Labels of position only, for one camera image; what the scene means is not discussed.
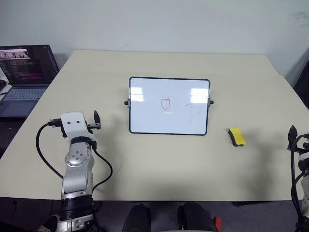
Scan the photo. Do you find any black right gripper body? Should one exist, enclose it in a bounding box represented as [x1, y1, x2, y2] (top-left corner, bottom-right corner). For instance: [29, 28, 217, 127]
[295, 138, 309, 152]

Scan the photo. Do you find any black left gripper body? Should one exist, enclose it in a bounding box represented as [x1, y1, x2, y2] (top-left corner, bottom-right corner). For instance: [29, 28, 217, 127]
[60, 122, 101, 139]

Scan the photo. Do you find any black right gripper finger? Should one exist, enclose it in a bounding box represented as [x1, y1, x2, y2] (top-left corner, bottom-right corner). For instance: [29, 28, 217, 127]
[287, 125, 297, 150]

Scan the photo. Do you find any yellow and black eraser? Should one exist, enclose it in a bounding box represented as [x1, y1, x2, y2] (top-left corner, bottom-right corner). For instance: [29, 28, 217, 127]
[226, 127, 247, 147]

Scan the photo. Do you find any black-framed tabletop whiteboard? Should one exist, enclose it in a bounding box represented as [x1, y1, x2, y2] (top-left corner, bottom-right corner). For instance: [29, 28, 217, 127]
[124, 76, 215, 136]

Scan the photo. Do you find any black panel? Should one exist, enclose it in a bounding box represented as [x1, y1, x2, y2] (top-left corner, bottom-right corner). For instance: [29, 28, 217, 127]
[293, 57, 309, 110]

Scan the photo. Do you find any open dark blue laptop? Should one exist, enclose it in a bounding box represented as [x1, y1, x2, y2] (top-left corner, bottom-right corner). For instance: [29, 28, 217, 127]
[0, 44, 60, 118]

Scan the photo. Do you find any dark rounded shape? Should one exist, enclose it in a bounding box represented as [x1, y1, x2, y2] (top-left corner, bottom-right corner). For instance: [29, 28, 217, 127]
[122, 203, 152, 232]

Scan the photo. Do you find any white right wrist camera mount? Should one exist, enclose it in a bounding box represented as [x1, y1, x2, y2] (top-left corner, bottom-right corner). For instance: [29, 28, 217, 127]
[298, 151, 309, 169]

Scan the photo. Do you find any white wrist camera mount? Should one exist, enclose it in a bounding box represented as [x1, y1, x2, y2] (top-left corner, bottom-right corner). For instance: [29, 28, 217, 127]
[298, 151, 309, 169]
[60, 111, 94, 143]

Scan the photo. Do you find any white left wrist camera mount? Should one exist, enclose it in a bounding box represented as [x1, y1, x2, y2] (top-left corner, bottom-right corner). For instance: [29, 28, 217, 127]
[60, 111, 94, 143]

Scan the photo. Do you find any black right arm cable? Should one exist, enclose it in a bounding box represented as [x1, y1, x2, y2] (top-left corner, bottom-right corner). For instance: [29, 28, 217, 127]
[290, 133, 306, 219]

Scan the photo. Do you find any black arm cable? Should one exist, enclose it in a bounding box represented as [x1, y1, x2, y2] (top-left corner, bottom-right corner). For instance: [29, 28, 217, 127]
[91, 142, 113, 194]
[290, 133, 306, 219]
[36, 117, 65, 180]

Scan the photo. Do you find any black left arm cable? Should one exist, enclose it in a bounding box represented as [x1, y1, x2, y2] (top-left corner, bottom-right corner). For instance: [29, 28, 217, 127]
[91, 142, 113, 194]
[36, 117, 65, 180]

